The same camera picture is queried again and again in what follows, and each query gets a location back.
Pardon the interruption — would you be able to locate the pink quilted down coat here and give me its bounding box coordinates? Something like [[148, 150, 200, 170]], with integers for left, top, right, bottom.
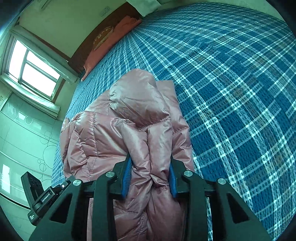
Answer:
[[60, 69, 194, 240]]

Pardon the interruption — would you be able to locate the bright window with frame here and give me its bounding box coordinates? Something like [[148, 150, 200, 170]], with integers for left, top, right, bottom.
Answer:
[[2, 36, 65, 102]]

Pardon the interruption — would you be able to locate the embroidered brown cushion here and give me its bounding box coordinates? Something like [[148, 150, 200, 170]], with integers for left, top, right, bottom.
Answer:
[[92, 26, 114, 51]]

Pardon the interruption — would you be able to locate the orange red pillow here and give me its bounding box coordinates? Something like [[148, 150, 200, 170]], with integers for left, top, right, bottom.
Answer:
[[81, 16, 142, 81]]

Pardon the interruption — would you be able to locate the green patterned wardrobe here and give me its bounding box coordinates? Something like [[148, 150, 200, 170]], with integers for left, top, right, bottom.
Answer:
[[1, 93, 62, 206]]

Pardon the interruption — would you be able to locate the brown wooden headboard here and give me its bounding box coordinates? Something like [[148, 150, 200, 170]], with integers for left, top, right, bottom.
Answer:
[[68, 2, 142, 74]]

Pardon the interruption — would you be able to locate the pale green curtain right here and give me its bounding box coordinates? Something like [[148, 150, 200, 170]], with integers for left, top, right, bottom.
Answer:
[[126, 0, 161, 16]]

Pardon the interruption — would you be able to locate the blue plaid bed sheet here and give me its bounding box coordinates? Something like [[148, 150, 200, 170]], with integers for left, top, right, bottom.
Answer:
[[51, 2, 296, 241]]

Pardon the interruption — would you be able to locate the white wall socket plate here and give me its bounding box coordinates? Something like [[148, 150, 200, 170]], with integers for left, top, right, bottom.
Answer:
[[99, 6, 110, 16]]

